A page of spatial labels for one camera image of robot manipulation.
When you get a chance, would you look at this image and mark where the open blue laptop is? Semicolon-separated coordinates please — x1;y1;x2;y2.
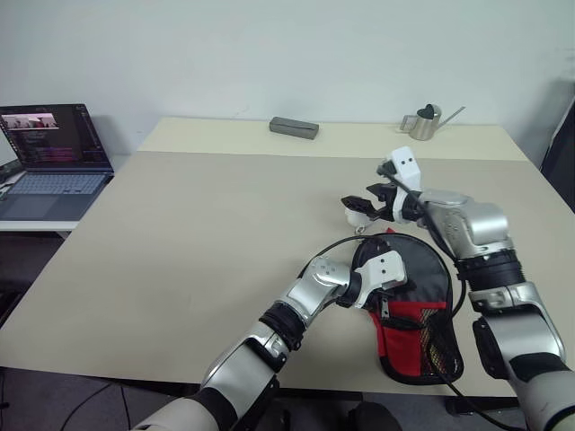
0;103;115;221

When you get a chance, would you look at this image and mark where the white side table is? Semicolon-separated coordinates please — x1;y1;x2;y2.
0;152;136;239

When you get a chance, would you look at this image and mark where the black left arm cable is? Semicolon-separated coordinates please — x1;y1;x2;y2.
296;235;375;280

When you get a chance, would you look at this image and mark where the black upright panel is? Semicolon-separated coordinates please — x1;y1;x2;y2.
541;96;575;194

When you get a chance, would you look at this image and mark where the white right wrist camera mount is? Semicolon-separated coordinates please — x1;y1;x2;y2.
386;145;424;222

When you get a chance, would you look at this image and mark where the red black paddle case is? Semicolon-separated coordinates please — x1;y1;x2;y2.
351;226;464;386

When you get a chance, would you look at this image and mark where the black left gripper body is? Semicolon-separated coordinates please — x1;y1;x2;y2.
352;239;393;271

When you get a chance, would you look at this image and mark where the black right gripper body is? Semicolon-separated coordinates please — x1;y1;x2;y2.
367;181;399;224

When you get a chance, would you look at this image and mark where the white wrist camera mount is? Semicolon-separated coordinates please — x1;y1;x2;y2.
353;250;408;311
386;145;424;222

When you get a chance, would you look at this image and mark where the silver metal watering can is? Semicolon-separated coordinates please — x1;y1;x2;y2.
399;103;466;141

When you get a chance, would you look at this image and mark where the grey rectangular box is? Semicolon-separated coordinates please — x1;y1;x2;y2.
269;116;320;141

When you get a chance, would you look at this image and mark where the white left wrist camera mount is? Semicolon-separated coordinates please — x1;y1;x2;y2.
353;250;408;311

